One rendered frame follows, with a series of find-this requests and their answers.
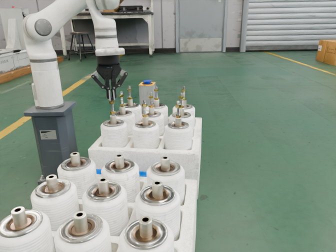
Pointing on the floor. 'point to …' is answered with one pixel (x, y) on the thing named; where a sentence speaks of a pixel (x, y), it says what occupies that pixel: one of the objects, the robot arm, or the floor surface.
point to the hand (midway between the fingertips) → (111, 94)
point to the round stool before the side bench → (80, 44)
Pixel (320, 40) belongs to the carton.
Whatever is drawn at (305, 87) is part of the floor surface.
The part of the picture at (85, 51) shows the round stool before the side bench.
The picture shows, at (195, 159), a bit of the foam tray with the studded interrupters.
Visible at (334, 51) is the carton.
